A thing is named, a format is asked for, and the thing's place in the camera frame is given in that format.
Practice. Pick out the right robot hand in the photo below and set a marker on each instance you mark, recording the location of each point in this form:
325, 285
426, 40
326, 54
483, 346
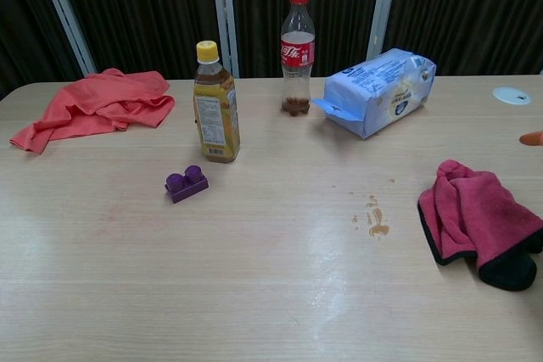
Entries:
533, 138

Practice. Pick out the pink and black cloth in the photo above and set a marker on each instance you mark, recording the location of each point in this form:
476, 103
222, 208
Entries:
475, 218

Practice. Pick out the brown liquid spill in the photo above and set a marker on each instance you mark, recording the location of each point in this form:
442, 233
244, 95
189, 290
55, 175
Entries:
376, 224

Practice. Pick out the orange cloth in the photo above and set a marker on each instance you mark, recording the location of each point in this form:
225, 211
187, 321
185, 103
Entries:
97, 103

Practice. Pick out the black curtain panel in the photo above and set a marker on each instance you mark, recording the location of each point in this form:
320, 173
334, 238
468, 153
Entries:
263, 6
471, 10
144, 10
25, 27

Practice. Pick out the blue white tissue pack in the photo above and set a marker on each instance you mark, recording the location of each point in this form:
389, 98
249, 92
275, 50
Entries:
382, 90

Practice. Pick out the red-capped cola bottle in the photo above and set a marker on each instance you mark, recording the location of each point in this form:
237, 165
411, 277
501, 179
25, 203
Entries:
297, 57

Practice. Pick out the yellow-capped tea bottle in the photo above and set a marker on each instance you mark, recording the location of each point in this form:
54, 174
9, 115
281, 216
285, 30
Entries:
215, 112

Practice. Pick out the purple toy building block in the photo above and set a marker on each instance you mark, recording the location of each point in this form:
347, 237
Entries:
186, 186

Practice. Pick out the grey partition frame post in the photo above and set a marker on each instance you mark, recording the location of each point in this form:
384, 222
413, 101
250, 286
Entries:
384, 6
63, 10
224, 14

